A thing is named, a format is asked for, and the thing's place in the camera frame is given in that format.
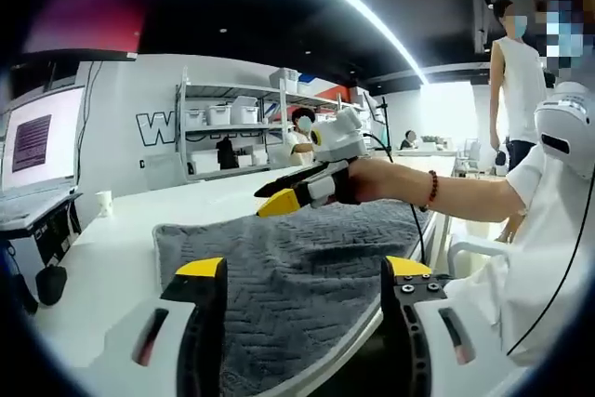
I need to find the grey towel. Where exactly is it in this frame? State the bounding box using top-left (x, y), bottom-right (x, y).
top-left (152, 199), bottom-right (431, 397)

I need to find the white flat carton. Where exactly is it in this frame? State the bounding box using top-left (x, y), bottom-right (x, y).
top-left (190, 150), bottom-right (219, 174)

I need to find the person's right hand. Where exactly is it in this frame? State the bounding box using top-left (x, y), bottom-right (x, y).
top-left (347, 157), bottom-right (413, 205)

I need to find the black backpack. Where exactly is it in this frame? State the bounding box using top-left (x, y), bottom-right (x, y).
top-left (216, 136), bottom-right (240, 170)

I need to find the tall white storage box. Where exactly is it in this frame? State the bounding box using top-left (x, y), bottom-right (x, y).
top-left (231, 96), bottom-right (259, 125)

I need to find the white chair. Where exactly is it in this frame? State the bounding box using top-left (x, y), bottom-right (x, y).
top-left (446, 229), bottom-right (512, 277)

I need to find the long ceiling light strip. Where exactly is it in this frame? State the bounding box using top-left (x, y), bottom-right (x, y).
top-left (259, 0), bottom-right (431, 86)

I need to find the metal shelf rack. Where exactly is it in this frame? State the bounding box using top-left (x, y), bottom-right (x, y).
top-left (174, 66), bottom-right (373, 182)

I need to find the operator arm white sleeve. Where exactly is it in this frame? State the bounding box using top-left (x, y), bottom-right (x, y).
top-left (443, 140), bottom-right (595, 368)

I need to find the white paper cup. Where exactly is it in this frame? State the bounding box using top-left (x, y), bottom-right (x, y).
top-left (95, 190), bottom-right (114, 218)

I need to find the small black bag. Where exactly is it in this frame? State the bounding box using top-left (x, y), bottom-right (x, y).
top-left (35, 264), bottom-right (68, 306)

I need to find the grey chest device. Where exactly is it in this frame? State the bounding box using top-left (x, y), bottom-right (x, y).
top-left (533, 80), bottom-right (595, 182)

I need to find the laptop with pink screen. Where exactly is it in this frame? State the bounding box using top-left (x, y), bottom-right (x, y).
top-left (0, 85), bottom-right (87, 231)

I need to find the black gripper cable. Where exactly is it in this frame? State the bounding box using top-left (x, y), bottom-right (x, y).
top-left (362, 133), bottom-right (429, 266)

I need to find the red bead bracelet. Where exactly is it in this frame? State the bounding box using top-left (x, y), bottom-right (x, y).
top-left (420, 169), bottom-right (441, 212)

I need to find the black device cable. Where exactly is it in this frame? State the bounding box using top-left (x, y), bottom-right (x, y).
top-left (506, 173), bottom-right (595, 356)

